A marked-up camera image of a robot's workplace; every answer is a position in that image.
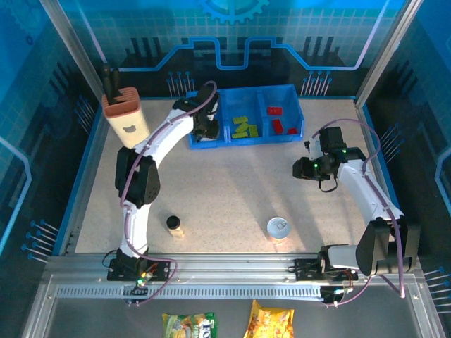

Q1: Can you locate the black knife handle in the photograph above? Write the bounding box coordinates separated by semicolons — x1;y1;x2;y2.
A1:
111;69;121;105
101;63;112;106

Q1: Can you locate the green snack bag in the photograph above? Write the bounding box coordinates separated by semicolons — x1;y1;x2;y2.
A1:
161;311;218;338

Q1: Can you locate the yellow snack bag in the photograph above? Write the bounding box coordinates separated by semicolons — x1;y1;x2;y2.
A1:
243;299;295;338

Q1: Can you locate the blue table edge trim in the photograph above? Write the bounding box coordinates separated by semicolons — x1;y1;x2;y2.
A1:
357;100;416;257
51;101;109;256

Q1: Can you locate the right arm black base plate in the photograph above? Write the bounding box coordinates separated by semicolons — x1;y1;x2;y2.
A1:
294;258;359;282

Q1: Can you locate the cream knife block pink top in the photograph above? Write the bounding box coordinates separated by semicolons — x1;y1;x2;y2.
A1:
101;87;151;149

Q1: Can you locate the small circuit board with LEDs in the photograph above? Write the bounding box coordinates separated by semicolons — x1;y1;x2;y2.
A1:
329;285;355;301
132;273;156;296

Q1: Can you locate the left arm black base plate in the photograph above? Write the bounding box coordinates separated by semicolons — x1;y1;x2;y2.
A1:
107;258;173;282

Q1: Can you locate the silver tin can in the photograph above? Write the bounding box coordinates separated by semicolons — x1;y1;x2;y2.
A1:
266;216;292;245

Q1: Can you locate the slotted grey cable duct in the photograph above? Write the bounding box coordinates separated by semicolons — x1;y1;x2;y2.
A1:
55;285;322;299

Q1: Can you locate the aluminium front rail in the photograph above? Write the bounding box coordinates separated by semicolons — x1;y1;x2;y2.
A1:
44;253;424;282

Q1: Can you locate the aluminium frame post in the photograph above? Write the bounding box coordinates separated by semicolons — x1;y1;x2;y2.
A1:
38;0;106;103
354;0;426;108

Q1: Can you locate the blue plastic bin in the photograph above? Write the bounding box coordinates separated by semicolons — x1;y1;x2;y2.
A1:
216;87;267;146
257;85;304;142
185;90;230;151

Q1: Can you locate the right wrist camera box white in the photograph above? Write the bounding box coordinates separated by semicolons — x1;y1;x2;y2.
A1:
303;139;323;159

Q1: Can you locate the spice jar black lid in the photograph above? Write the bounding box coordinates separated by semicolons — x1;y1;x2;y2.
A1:
166;215;186;241

